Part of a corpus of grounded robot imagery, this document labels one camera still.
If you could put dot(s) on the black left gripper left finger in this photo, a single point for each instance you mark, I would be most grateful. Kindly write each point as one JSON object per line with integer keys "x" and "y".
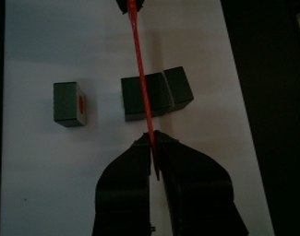
{"x": 122, "y": 184}

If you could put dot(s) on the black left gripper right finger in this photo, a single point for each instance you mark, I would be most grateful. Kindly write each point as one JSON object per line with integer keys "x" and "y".
{"x": 197, "y": 190}

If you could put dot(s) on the dark sushi piece red centre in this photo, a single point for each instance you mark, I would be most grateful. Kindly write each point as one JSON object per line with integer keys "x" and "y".
{"x": 67, "y": 104}

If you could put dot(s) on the red toy knife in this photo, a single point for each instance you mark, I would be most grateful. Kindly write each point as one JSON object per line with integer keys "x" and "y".
{"x": 139, "y": 70}

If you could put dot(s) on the white cutting board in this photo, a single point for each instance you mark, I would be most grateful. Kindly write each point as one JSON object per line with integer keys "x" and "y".
{"x": 44, "y": 172}

